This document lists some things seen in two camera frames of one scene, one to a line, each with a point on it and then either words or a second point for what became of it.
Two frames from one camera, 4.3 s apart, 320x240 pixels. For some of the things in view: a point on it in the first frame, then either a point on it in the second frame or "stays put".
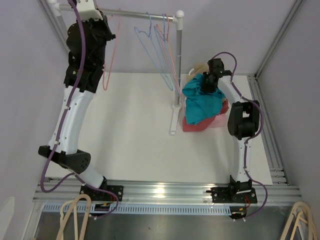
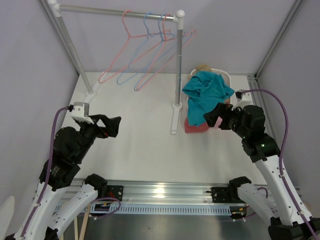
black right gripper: (204, 88) -> (224, 111)
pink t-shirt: (219, 120) stays put
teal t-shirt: (200, 106) stays put
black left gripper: (103, 24) -> (112, 124)
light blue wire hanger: (136, 30) -> (172, 35)
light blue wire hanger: (162, 43) -> (161, 70)
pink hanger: (104, 87) -> (100, 79)
